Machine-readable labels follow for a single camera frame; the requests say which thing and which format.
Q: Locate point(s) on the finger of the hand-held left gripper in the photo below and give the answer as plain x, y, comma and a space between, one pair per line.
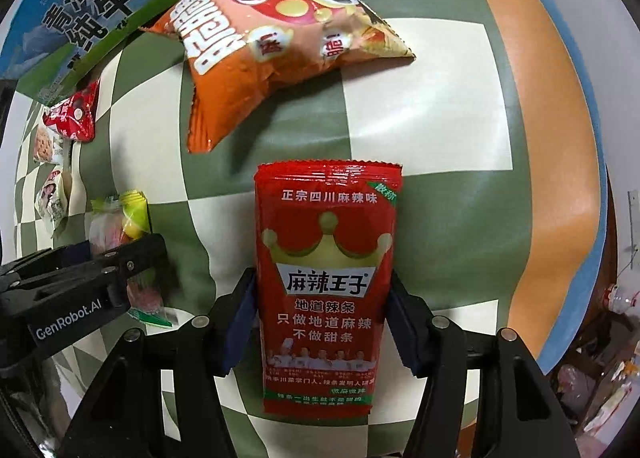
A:
45, 260
135, 260

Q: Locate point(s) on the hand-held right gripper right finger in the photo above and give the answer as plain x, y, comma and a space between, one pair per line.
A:
406, 333

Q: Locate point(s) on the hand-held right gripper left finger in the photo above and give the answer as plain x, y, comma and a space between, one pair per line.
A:
240, 328

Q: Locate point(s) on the clear colourful candy bag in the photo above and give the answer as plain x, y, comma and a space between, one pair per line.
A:
120, 228

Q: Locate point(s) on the red crown print snack packet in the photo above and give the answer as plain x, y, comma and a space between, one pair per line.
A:
325, 248

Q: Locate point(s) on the cardboard box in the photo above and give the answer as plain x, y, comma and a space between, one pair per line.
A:
100, 3

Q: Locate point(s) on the small white snack packet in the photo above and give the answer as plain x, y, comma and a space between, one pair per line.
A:
52, 198

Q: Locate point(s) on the cookie print snack packet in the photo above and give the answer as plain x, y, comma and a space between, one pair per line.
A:
45, 145

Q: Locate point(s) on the small red snack packet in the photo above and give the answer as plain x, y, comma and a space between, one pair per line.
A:
72, 115

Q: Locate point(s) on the blue bed sheet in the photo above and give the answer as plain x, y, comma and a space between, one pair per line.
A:
565, 338

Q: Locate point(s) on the colourful clutter pile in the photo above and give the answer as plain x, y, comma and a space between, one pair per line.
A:
610, 388

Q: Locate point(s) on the green white checkered blanket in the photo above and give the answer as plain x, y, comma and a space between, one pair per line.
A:
425, 113

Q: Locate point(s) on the orange panda snack bag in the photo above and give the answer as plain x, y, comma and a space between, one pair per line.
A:
260, 38

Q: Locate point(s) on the white power strip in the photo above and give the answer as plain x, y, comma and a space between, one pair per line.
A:
634, 218

